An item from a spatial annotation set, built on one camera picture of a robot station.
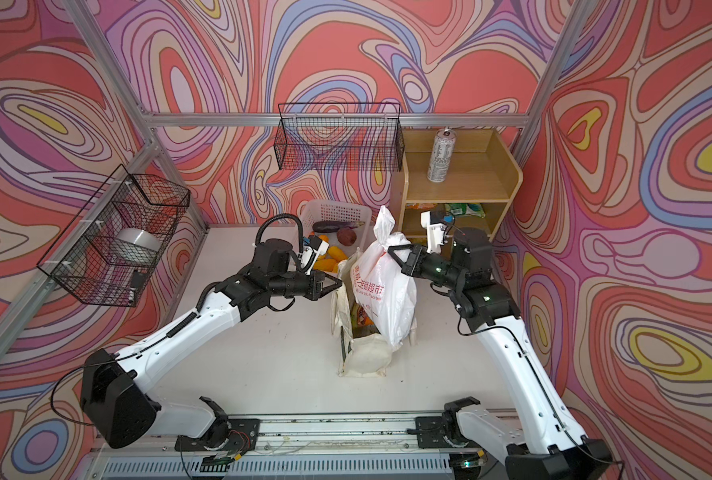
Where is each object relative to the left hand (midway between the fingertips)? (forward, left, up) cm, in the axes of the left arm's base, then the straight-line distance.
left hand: (343, 282), depth 72 cm
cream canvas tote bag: (-14, -6, -10) cm, 18 cm away
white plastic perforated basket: (+49, +7, -20) cm, 53 cm away
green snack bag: (+34, -43, -6) cm, 55 cm away
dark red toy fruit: (+33, +1, -19) cm, 38 cm away
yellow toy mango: (+1, +4, +5) cm, 7 cm away
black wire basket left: (+6, +59, +4) cm, 60 cm away
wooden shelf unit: (+32, -40, +7) cm, 52 cm away
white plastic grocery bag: (-8, -10, +6) cm, 14 cm away
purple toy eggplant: (+40, +6, -21) cm, 46 cm away
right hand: (+1, -11, +8) cm, 14 cm away
